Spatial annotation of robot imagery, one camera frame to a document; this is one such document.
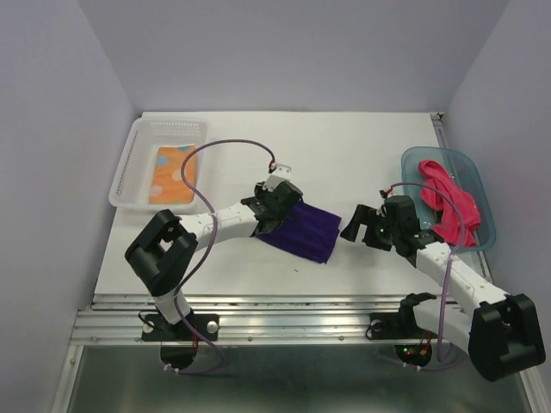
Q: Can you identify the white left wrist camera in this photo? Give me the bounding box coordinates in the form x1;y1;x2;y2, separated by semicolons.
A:
263;163;292;191

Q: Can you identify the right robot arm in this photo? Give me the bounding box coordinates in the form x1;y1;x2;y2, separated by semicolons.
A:
341;195;546;381

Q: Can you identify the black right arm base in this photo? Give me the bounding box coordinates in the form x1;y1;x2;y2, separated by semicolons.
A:
365;293;436;368

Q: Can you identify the pink towel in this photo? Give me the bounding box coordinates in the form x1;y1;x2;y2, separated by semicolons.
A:
418;160;481;248

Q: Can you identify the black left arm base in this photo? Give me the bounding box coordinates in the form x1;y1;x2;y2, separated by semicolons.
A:
138;310;225;375

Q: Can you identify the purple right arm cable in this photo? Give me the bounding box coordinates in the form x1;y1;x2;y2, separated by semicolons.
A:
381;181;481;373

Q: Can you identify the aluminium mounting rail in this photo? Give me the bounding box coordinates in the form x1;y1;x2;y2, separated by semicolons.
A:
71;294;530;345

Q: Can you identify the blue plastic tub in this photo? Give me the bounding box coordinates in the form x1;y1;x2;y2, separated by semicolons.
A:
401;146;496;251

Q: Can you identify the purple towel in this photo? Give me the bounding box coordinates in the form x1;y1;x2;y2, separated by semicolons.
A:
257;200;342;264

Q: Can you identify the white plastic basket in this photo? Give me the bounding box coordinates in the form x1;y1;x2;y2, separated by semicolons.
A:
108;112;210;213

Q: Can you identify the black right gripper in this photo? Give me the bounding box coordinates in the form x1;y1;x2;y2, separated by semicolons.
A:
337;204;399;250

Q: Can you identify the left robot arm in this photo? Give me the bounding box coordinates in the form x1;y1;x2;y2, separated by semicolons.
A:
125;182;303;339

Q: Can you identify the orange polka dot towel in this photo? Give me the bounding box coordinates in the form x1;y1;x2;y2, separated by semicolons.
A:
148;145;196;205

